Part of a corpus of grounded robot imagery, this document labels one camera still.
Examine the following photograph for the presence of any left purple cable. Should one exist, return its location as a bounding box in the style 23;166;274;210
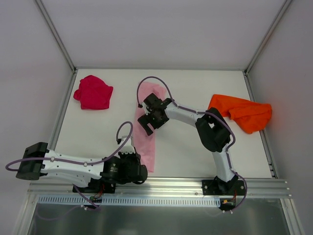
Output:
5;121;134;212

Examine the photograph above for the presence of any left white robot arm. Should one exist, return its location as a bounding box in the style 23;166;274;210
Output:
16;139;148;193

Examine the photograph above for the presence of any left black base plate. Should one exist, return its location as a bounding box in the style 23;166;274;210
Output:
77;181;116;194

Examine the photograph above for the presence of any aluminium frame post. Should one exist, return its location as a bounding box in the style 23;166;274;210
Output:
244;0;293;74
34;0;76;73

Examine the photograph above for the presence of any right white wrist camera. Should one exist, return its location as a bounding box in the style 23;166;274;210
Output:
142;102;153;115

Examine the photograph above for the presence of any left aluminium side rail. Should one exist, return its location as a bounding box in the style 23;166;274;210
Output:
48;69;78;150

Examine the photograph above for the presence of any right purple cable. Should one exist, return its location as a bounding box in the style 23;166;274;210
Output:
136;76;247;212

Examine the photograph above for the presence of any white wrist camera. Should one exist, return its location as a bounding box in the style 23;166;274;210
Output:
117;136;136;154
142;102;153;115

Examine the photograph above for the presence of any aluminium front rail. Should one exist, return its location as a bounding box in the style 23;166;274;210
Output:
27;177;292;198

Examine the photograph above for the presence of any pink t shirt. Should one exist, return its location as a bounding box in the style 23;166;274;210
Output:
133;82;167;173

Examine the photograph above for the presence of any right aluminium side rail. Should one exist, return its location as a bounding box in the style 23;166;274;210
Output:
243;71;279;179

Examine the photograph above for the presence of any left aluminium frame post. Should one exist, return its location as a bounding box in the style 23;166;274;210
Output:
34;0;76;73

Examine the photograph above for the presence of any right aluminium frame post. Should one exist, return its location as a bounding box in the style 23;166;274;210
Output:
244;0;293;74

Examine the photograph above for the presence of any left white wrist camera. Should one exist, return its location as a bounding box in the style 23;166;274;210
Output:
117;136;136;154

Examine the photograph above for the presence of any purple cable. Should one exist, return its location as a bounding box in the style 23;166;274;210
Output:
136;76;247;212
5;121;134;212

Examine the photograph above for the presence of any red t shirt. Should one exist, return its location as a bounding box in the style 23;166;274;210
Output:
73;75;113;110

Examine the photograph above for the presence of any white slotted cable duct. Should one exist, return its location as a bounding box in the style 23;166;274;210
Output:
37;195;221;208

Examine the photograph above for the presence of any orange t shirt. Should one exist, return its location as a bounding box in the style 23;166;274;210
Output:
208;94;272;134

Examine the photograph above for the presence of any aluminium side rail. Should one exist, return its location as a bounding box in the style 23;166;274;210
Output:
48;69;78;150
243;71;279;179

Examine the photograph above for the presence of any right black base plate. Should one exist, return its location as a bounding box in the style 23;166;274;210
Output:
201;178;246;196

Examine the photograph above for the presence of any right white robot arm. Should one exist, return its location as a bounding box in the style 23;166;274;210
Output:
137;93;239;195

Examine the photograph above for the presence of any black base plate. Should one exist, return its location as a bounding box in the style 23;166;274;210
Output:
201;178;246;196
77;181;116;194

